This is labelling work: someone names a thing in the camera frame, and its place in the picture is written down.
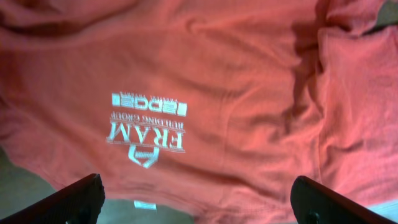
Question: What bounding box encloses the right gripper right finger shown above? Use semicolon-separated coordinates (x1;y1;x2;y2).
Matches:
290;175;397;224

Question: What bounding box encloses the orange printed t-shirt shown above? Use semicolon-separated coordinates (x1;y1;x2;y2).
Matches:
1;0;397;223

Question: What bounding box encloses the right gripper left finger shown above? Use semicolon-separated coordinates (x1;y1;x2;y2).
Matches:
1;174;105;224

